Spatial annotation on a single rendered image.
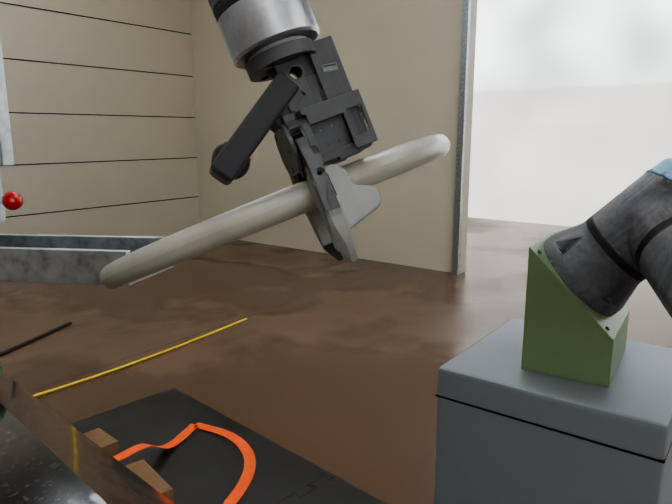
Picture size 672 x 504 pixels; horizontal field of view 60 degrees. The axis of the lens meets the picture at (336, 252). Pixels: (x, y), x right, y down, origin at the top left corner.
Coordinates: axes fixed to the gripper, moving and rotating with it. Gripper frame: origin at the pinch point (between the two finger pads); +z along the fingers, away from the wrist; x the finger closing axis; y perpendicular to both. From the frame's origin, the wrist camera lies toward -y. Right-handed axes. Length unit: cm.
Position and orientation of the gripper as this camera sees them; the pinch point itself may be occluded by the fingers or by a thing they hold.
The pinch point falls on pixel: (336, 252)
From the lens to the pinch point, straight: 58.4
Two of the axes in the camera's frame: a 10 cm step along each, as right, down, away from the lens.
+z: 3.7, 9.2, 0.9
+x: -2.3, 0.0, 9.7
